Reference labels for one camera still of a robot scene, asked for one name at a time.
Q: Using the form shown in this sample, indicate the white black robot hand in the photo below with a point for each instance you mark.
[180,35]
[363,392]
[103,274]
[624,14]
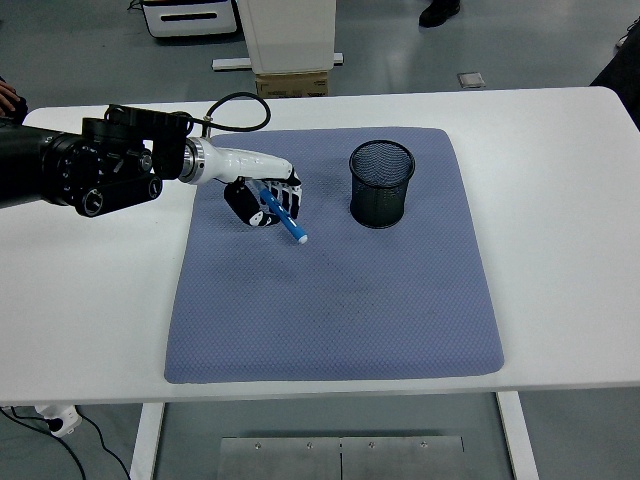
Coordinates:
[250,162]

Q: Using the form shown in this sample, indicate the blue marker pen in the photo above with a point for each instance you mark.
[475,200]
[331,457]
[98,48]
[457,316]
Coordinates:
[295,231]

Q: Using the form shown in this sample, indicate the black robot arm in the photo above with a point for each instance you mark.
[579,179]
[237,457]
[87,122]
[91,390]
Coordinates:
[75,165]

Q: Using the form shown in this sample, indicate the black mesh pen holder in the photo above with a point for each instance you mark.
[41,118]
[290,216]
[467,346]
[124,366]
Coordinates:
[380,200]

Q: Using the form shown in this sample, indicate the cardboard box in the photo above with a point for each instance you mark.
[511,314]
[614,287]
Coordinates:
[290,85]

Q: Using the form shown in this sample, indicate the white appliance with black slot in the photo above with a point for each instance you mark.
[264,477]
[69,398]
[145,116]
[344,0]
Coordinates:
[190,20]

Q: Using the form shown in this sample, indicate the blue-grey textured mat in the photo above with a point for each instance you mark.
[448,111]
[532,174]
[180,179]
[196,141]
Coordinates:
[325,310]

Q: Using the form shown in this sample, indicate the small metal floor plate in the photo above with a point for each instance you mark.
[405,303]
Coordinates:
[470,80]

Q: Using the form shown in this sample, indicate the grey metal plate with screws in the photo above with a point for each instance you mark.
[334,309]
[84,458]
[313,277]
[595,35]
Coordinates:
[290,460]

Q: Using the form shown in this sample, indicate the white table leg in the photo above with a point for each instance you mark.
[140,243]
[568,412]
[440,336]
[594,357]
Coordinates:
[517,440]
[145,445]

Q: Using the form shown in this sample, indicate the white power strip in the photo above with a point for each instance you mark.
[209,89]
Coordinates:
[62,420]

